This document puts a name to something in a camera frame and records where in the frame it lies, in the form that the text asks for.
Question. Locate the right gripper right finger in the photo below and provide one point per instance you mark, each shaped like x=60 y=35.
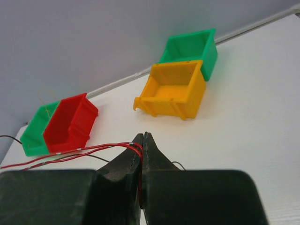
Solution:
x=172 y=196

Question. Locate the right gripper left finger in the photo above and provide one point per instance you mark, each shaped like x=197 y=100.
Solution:
x=107 y=196

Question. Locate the red plastic bin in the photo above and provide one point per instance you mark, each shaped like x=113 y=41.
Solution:
x=70 y=125

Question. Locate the left green plastic bin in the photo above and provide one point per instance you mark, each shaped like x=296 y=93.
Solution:
x=32 y=139

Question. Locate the green plastic bin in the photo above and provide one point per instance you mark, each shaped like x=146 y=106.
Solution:
x=32 y=139
x=198 y=45

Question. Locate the yellow plastic bin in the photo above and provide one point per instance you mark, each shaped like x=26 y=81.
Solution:
x=173 y=89

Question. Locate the right green plastic bin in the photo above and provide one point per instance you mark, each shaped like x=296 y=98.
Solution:
x=198 y=45

